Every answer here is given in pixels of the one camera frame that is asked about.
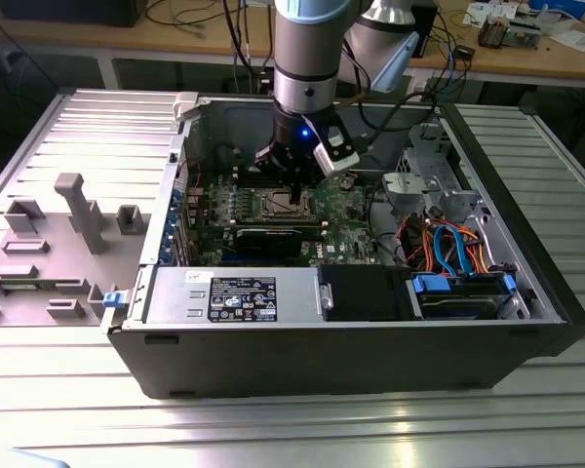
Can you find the white printed card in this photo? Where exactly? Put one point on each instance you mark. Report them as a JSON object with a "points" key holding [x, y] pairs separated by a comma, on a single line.
{"points": [[482, 12]]}

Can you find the silver square CPU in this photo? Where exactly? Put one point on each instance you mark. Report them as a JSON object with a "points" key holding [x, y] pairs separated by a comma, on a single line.
{"points": [[280, 202]]}

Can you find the black tower box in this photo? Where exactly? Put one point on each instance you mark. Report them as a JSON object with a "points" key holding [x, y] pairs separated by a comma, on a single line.
{"points": [[426, 24]]}

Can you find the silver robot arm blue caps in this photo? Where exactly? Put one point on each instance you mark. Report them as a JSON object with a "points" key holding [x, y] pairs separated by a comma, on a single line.
{"points": [[304, 49]]}

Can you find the black monitor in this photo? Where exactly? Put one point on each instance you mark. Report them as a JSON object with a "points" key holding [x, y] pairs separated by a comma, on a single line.
{"points": [[68, 12]]}

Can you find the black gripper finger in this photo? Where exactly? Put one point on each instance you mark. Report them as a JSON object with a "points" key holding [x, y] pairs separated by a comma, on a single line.
{"points": [[312, 175], [268, 163]]}

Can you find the grey electronic box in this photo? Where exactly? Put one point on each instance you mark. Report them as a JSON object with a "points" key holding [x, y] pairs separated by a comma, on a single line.
{"points": [[521, 34]]}

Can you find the silver power supply unit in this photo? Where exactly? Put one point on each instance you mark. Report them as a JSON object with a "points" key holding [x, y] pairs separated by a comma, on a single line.
{"points": [[175, 297]]}

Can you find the black RAM slot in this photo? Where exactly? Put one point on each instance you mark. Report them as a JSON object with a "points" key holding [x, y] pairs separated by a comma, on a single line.
{"points": [[244, 183], [244, 173]]}

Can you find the blue case latch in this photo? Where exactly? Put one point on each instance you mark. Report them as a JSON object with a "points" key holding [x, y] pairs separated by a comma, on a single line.
{"points": [[114, 299]]}

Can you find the round coin battery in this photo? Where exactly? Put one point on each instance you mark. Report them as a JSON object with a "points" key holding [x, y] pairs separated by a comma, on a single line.
{"points": [[349, 181]]}

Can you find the silver metal drive cage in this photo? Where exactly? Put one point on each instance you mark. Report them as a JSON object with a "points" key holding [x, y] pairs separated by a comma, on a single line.
{"points": [[421, 146]]}

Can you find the blue plastic box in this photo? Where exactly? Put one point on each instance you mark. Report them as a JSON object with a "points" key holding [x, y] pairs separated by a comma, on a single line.
{"points": [[560, 5]]}

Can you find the green motherboard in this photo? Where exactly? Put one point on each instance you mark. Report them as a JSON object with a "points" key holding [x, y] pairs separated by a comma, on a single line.
{"points": [[341, 229]]}

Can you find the black open PC case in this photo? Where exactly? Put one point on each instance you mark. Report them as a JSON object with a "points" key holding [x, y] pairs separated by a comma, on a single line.
{"points": [[322, 361]]}

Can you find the wooden desk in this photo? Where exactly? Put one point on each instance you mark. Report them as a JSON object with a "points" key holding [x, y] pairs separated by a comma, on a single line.
{"points": [[175, 34]]}

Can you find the copper heatsink cooler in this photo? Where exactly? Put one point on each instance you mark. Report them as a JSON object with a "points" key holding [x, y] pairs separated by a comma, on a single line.
{"points": [[492, 34]]}

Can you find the black graphics card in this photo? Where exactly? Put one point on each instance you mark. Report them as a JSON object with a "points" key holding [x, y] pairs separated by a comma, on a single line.
{"points": [[268, 241]]}

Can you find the small black adapter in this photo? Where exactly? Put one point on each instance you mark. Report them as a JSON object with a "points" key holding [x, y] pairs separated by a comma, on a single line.
{"points": [[465, 52]]}

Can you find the grey parts rack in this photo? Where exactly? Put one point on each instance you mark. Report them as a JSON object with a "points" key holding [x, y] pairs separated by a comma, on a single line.
{"points": [[63, 253]]}

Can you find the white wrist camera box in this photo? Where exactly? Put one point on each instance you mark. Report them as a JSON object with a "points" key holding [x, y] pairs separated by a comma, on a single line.
{"points": [[336, 151]]}

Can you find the hard disk in blue carrier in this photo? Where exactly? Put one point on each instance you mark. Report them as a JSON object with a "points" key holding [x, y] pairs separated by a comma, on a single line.
{"points": [[448, 304]]}

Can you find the pale blue rounded object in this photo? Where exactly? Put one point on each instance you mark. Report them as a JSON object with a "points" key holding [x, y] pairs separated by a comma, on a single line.
{"points": [[34, 460]]}

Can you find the white paper sheet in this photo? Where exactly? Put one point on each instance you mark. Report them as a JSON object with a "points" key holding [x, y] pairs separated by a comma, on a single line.
{"points": [[575, 39]]}

